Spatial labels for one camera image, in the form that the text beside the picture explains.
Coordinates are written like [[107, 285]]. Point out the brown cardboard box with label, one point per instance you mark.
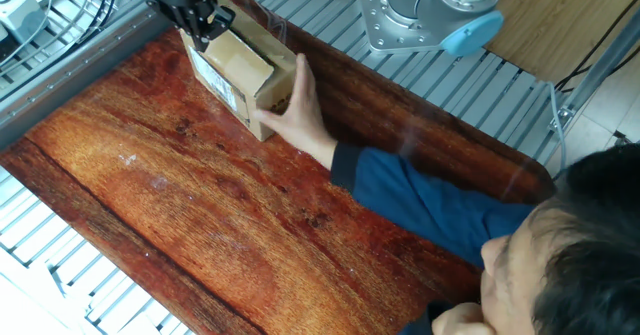
[[240, 65]]

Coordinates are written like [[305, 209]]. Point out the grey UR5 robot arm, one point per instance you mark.
[[470, 34]]

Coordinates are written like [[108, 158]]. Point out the left forearm dark sleeve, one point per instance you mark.
[[417, 326]]

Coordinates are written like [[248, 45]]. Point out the grey control box green button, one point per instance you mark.
[[20, 17]]

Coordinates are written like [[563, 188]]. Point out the person's right hand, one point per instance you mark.
[[300, 120]]

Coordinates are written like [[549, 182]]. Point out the person's left hand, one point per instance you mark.
[[462, 320]]

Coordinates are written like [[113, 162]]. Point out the white paper sheets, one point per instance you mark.
[[25, 310]]

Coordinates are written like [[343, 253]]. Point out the thick aluminium frame rail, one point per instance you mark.
[[60, 85]]

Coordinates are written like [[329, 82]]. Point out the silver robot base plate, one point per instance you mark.
[[380, 25]]

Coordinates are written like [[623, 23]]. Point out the slanted aluminium profile post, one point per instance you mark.
[[600, 70]]

